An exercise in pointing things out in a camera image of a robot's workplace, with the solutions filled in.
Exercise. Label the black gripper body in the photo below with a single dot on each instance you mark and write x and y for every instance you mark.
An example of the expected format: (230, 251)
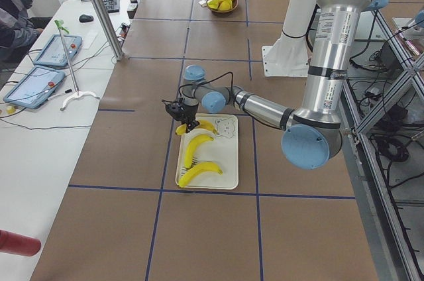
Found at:
(190, 112)

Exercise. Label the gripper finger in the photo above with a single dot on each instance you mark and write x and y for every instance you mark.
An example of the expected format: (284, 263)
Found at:
(192, 124)

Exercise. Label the dull yellow banana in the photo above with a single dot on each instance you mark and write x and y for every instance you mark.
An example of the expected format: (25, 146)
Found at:
(203, 124)

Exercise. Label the curved yellow banana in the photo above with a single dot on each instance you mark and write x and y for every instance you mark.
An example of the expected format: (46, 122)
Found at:
(192, 147)

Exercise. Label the bright yellow banana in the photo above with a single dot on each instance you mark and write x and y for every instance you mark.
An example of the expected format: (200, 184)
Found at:
(220, 5)

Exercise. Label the yellow banana with dark tip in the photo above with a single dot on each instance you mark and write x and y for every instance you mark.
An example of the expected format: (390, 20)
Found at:
(197, 170)

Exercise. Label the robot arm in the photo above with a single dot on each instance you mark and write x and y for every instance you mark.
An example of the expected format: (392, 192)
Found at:
(316, 42)

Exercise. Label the brown wicker basket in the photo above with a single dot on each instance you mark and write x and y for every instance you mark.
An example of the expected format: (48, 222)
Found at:
(235, 4)

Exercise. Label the small paper tag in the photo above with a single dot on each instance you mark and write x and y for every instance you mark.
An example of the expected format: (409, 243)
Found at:
(202, 2)

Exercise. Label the white bear print tray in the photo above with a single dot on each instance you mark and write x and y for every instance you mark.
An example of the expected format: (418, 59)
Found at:
(223, 151)

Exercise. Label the black computer mouse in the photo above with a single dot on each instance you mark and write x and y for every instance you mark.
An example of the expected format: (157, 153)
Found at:
(85, 18)

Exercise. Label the teach pendant far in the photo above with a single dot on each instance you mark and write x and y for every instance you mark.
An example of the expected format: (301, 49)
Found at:
(53, 55)

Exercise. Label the teach pendant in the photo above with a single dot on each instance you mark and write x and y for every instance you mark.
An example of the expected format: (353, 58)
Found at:
(53, 55)
(35, 88)

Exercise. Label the teach pendant near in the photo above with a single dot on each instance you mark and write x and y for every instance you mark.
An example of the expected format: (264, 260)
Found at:
(35, 88)

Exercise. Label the white stand with rod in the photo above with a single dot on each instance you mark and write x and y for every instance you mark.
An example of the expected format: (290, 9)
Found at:
(77, 94)

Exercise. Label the seated person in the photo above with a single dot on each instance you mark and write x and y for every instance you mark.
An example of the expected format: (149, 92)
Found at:
(19, 31)

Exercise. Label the red cylinder object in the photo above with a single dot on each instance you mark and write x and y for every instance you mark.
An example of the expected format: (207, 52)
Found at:
(13, 243)

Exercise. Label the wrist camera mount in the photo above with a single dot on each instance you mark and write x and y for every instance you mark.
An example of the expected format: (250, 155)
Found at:
(176, 108)

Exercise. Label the white metal base plate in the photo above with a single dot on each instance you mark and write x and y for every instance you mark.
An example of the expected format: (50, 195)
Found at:
(285, 62)

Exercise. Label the aluminium profile post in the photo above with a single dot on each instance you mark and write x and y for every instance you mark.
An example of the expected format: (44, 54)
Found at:
(111, 24)

